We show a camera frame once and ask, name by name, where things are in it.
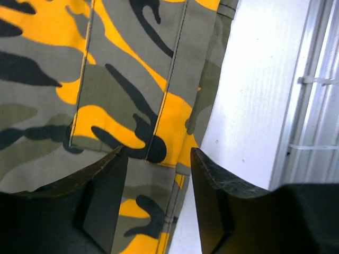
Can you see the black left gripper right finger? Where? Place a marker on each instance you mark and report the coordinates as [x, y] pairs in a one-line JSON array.
[[235, 216]]

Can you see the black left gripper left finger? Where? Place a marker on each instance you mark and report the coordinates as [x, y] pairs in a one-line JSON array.
[[76, 214]]

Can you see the camouflage yellow green trousers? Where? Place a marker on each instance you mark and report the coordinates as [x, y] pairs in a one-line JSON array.
[[82, 78]]

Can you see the aluminium frame rail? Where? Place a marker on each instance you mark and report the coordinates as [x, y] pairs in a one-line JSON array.
[[308, 146]]

